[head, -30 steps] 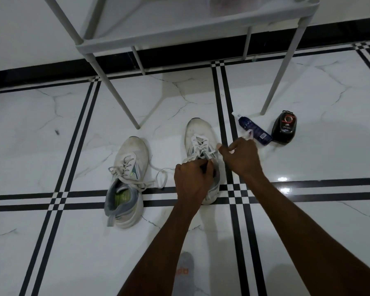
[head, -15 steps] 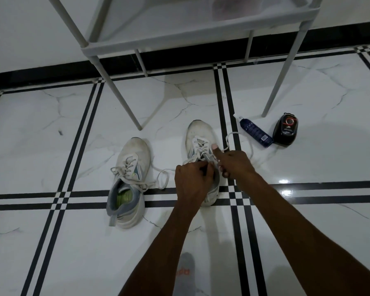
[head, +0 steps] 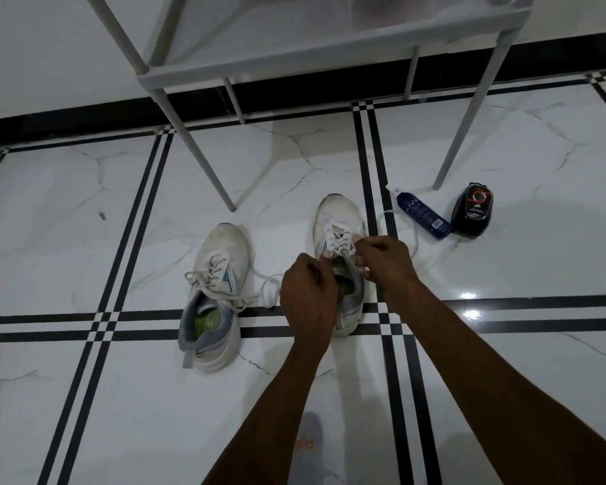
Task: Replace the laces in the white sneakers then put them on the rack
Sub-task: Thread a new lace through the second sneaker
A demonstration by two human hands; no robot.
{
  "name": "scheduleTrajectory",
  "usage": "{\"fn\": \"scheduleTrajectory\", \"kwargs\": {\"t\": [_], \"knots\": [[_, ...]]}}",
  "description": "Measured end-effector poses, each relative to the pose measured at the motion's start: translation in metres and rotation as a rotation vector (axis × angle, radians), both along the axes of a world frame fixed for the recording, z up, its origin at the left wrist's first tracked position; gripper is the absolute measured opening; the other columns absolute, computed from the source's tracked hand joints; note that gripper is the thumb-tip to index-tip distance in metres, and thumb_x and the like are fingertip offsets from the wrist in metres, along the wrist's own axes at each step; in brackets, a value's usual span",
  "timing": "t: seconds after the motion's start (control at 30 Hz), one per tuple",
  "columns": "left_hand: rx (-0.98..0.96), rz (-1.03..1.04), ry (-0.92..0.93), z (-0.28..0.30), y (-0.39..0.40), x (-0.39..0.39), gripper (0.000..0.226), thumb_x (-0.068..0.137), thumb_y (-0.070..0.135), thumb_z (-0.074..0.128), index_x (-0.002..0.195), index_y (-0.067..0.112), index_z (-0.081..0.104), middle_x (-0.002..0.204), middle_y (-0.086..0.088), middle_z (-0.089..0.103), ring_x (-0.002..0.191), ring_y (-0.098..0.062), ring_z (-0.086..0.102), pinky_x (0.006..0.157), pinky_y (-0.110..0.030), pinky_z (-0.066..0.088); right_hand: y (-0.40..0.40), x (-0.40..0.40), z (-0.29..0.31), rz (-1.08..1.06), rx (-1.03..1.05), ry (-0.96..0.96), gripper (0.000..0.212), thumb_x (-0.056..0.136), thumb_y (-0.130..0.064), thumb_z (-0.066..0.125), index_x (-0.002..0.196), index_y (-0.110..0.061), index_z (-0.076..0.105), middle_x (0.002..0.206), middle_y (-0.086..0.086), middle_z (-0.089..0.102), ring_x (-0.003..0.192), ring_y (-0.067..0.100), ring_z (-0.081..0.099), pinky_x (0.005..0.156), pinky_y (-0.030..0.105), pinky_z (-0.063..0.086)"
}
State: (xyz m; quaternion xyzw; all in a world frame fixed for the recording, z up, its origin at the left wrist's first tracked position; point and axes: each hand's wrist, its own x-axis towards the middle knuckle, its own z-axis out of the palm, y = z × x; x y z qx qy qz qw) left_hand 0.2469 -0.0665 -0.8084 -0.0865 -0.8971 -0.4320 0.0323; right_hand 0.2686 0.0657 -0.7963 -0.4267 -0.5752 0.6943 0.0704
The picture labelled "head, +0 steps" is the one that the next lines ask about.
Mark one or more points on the person's right hand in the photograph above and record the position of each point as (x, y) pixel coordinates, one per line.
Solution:
(389, 265)

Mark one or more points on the dark blue spray bottle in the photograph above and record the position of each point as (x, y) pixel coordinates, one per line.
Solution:
(421, 212)

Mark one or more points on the white sock with orange print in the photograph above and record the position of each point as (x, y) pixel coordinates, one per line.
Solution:
(308, 449)

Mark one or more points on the black shoe polish container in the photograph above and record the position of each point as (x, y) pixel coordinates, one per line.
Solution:
(472, 211)

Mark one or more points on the white sneaker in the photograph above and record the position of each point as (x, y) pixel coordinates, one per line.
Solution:
(224, 242)
(338, 209)

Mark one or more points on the grey metal shelf rack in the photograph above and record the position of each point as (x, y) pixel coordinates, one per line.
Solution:
(308, 57)

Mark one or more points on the person's left forearm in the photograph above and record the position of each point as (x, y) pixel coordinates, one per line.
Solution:
(267, 419)

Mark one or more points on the person's right forearm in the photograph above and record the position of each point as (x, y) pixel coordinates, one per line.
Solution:
(515, 399)

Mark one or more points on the person's left hand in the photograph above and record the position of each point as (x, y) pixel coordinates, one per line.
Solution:
(308, 303)

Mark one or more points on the white shoelace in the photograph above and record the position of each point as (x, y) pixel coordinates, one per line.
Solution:
(212, 280)
(338, 239)

